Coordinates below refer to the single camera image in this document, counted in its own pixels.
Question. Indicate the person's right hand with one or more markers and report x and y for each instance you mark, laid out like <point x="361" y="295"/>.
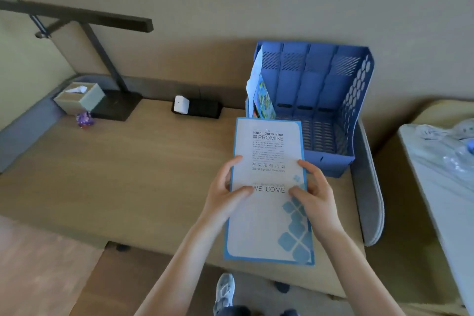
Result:
<point x="321" y="203"/>

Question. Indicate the person's left hand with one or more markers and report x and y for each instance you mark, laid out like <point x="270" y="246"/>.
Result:
<point x="218" y="199"/>

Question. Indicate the person's left thumb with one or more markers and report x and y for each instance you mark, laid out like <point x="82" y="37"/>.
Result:
<point x="234" y="170"/>

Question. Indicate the person's right thumb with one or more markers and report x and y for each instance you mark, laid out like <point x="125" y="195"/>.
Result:
<point x="308" y="173"/>

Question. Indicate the white and blue guest folder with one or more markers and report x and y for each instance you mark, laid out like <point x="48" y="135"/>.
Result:
<point x="268" y="193"/>

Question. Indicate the person's left forearm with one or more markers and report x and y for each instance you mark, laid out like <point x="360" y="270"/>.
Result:
<point x="177" y="271"/>

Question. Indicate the person's right forearm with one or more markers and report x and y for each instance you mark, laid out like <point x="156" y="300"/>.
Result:
<point x="351" y="271"/>

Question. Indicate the blue plastic file organizer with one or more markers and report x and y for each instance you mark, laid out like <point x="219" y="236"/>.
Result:
<point x="318" y="104"/>

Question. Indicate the colourful illustrated booklet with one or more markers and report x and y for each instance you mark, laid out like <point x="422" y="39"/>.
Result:
<point x="263" y="101"/>

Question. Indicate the white power adapter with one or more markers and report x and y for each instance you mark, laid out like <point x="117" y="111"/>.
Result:
<point x="181" y="105"/>

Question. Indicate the white paper sheet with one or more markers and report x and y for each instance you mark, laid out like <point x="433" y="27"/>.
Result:
<point x="254" y="74"/>

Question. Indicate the person's grey sneaker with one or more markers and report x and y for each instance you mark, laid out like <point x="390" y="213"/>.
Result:
<point x="224" y="291"/>

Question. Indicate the person's dark trouser leg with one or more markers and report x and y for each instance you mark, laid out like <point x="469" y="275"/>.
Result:
<point x="259" y="311"/>

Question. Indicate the clear plastic bag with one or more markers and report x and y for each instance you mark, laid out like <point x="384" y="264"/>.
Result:
<point x="453" y="149"/>

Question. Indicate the small purple figurine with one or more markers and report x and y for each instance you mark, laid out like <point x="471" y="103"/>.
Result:
<point x="85" y="119"/>

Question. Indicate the beige tissue box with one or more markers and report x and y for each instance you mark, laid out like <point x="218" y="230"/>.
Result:
<point x="79" y="99"/>

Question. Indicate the black desk lamp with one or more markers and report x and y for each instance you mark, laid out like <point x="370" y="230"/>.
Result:
<point x="92" y="56"/>

